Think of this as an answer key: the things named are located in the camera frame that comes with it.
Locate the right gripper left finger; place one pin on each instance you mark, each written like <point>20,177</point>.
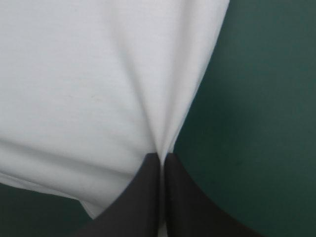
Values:
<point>138,207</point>

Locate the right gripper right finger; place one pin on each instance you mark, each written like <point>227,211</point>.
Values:
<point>187,209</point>

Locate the white T-shirt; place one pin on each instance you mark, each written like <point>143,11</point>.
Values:
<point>93,81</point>

